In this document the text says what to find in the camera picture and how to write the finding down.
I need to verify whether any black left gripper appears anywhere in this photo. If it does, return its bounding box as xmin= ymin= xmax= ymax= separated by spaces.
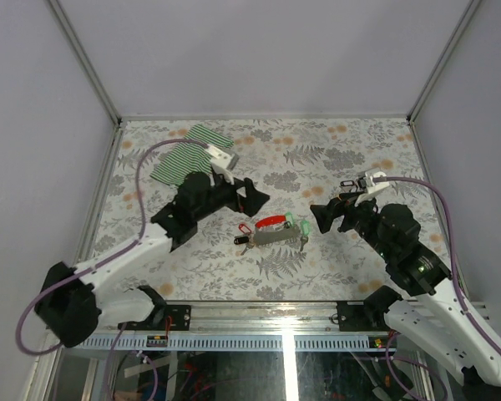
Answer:
xmin=195 ymin=172 xmax=271 ymax=224

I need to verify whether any silver keys bunch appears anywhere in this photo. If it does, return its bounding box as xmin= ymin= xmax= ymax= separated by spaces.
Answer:
xmin=234 ymin=235 xmax=256 ymax=256

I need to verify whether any green key tag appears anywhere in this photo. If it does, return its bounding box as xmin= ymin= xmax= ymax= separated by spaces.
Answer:
xmin=299 ymin=220 xmax=311 ymax=252

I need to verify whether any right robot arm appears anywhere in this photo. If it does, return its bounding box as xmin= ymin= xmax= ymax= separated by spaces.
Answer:
xmin=311 ymin=192 xmax=501 ymax=399

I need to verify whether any red key tag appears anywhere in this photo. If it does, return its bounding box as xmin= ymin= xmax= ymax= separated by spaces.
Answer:
xmin=238 ymin=223 xmax=252 ymax=235

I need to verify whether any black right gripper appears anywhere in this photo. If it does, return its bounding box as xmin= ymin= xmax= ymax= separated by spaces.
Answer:
xmin=309 ymin=187 xmax=393 ymax=259

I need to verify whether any green tagged key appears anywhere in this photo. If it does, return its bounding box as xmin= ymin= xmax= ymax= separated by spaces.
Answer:
xmin=283 ymin=212 xmax=295 ymax=229

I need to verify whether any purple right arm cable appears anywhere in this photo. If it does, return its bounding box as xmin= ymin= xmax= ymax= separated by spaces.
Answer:
xmin=373 ymin=175 xmax=501 ymax=401

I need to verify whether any aluminium front rail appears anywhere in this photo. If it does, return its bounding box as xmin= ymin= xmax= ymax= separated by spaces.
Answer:
xmin=45 ymin=299 xmax=489 ymax=335

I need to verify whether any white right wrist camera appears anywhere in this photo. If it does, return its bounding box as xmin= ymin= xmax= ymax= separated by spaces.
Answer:
xmin=355 ymin=169 xmax=390 ymax=206

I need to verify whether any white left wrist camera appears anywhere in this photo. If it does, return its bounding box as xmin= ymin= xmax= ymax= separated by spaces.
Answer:
xmin=205 ymin=145 xmax=239 ymax=185

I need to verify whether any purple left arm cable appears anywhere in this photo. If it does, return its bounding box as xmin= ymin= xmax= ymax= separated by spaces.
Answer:
xmin=15 ymin=140 xmax=212 ymax=401

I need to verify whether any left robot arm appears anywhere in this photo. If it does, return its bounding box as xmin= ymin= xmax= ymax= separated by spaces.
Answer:
xmin=34 ymin=173 xmax=270 ymax=348

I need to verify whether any blue slotted cable duct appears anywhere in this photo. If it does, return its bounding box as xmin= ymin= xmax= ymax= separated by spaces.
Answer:
xmin=76 ymin=333 xmax=375 ymax=352

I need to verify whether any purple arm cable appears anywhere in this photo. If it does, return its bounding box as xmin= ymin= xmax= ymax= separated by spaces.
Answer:
xmin=373 ymin=175 xmax=501 ymax=401
xmin=15 ymin=140 xmax=212 ymax=401

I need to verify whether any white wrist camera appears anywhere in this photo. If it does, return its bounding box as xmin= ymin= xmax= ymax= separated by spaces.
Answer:
xmin=205 ymin=145 xmax=239 ymax=185
xmin=355 ymin=169 xmax=390 ymax=206

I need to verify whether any red handled carabiner keyring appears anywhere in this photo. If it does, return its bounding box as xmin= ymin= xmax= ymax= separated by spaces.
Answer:
xmin=252 ymin=215 xmax=301 ymax=246

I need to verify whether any green white striped cloth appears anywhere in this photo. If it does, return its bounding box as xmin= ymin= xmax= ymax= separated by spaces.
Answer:
xmin=150 ymin=124 xmax=234 ymax=186

